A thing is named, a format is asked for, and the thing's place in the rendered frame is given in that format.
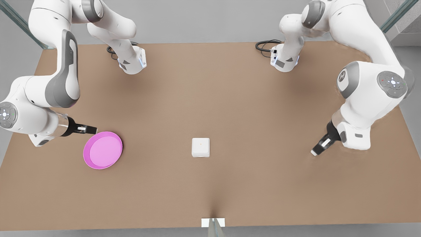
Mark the white square box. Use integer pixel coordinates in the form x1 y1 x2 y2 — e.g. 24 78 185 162
191 138 211 158

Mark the pink round plate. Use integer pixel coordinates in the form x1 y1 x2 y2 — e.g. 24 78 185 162
83 131 123 170

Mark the black cable loop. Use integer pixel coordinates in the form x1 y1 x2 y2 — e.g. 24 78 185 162
107 41 139 60
256 39 283 57

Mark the silver frame post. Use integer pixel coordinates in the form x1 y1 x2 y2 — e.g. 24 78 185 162
201 218 226 237
0 0 53 50
380 0 420 33

